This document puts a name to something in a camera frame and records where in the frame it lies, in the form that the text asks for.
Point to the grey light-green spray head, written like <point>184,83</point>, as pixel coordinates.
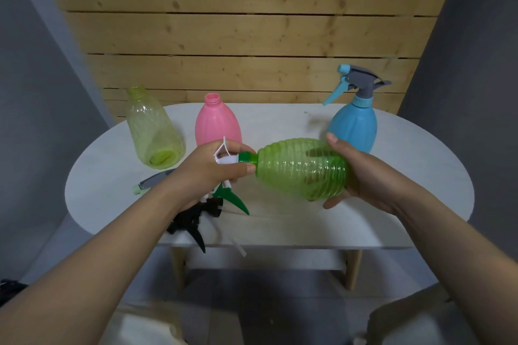
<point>151,182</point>

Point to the yellow-green transparent bottle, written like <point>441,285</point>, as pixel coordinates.
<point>151,130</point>

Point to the pink plastic bottle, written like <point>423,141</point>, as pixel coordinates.
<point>216,122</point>

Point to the white green spray head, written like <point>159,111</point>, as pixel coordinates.
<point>232,159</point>

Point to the black spray head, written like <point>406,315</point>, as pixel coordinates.
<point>190,221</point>

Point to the person's right thumb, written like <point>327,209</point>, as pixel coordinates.
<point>338,144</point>

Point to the person's left forearm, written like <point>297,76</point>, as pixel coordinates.
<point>93,272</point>

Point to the person's left thumb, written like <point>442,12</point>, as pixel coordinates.
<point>243,169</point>

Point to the grey blue spray head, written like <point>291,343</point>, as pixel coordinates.
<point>360,80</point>

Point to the wooden table leg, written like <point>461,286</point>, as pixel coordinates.
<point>178,270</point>
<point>353,270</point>

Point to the green ribbed transparent bottle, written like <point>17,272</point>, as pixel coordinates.
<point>297,169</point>

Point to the person's right forearm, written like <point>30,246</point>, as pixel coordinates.
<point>457,251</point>

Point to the black object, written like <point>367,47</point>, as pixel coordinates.
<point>10,290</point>

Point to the person's left hand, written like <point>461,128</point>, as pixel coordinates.
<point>202,171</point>

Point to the person's right hand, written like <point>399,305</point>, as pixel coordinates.
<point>372,181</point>

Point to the blue plastic bottle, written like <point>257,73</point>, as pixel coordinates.
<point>354,126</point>

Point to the white dip tube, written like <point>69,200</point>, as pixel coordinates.
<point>239,247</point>

